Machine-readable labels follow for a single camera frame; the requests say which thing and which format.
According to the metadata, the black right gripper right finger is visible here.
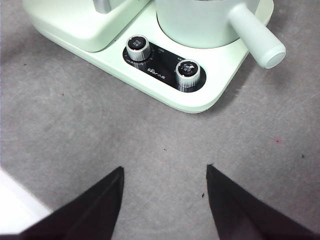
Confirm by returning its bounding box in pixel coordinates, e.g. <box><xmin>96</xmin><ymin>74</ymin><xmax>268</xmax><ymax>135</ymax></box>
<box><xmin>205</xmin><ymin>163</ymin><xmax>320</xmax><ymax>240</ymax></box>

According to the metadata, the silver control knob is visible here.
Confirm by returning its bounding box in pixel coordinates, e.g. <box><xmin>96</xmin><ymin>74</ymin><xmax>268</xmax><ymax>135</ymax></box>
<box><xmin>125</xmin><ymin>35</ymin><xmax>152</xmax><ymax>62</ymax></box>
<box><xmin>174</xmin><ymin>59</ymin><xmax>201</xmax><ymax>89</ymax></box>

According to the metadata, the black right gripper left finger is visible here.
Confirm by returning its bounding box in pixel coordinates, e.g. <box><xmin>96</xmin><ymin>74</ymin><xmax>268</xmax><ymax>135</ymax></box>
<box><xmin>14</xmin><ymin>166</ymin><xmax>125</xmax><ymax>240</ymax></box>

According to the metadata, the silver griddle cover handle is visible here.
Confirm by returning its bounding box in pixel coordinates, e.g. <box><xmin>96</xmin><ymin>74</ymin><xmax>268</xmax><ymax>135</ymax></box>
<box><xmin>92</xmin><ymin>0</ymin><xmax>112</xmax><ymax>14</ymax></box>

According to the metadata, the mint green steamer pot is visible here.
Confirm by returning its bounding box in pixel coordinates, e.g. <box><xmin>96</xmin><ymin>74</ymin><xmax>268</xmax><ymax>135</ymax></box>
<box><xmin>155</xmin><ymin>0</ymin><xmax>287</xmax><ymax>70</ymax></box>

